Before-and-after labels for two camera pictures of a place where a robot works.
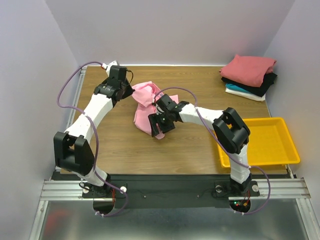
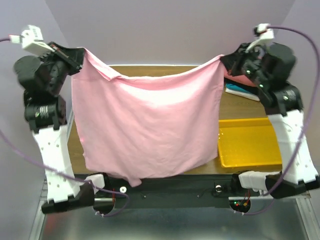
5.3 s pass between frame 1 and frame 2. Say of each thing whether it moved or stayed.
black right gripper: moved
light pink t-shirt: moved
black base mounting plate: stayed
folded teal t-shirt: stayed
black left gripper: moved
